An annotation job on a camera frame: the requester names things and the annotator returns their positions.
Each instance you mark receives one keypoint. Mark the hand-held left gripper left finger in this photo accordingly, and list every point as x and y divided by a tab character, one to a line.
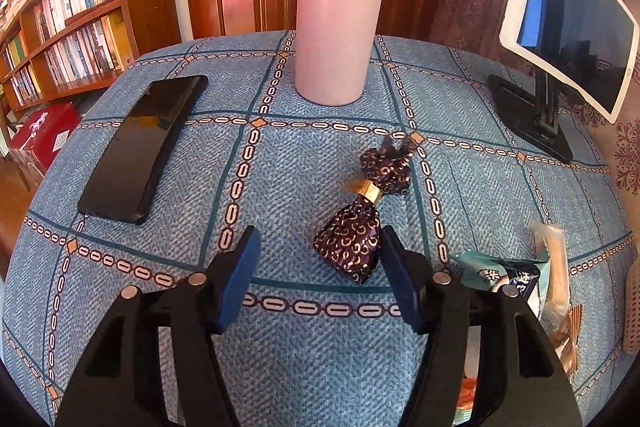
240	277

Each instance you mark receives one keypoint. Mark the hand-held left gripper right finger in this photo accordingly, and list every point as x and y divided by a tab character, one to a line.
400	277

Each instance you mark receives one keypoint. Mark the purple candy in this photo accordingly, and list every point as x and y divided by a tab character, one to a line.
350	242

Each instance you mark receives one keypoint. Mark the blue patterned tablecloth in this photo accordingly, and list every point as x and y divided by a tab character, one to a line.
300	157

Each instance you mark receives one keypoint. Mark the yellow pastry packet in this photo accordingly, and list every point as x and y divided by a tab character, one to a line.
469	394

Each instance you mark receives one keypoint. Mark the clear orange snack packet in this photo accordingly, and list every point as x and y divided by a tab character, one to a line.
555	267

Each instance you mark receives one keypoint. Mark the black smartphone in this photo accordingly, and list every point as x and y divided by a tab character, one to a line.
140	147

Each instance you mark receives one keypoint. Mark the black tablet stand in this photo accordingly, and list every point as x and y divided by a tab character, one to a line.
530	122

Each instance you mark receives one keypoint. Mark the red box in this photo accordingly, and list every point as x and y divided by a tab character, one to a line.
42	132

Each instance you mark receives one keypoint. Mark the pink insulated bottle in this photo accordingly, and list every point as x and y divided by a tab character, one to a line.
335	17

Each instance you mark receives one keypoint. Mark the rows of books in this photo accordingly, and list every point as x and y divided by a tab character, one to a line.
75	32

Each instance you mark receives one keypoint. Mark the white tablet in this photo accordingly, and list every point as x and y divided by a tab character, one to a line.
570	17

